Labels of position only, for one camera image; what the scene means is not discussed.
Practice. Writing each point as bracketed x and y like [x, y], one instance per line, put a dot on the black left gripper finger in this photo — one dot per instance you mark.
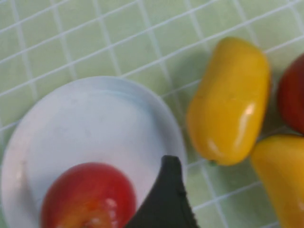
[166, 202]

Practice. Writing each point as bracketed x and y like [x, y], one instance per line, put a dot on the red apple with yellow top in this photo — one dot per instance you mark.
[88, 197]

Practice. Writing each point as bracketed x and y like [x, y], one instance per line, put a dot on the orange yellow mango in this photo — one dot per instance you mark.
[282, 180]

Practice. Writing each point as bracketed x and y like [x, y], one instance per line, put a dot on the mostly red apple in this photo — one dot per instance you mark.
[293, 95]

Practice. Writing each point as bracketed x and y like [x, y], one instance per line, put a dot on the white round plate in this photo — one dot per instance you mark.
[90, 123]

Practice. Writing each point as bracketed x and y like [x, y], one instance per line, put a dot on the green checked tablecloth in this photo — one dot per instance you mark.
[107, 35]

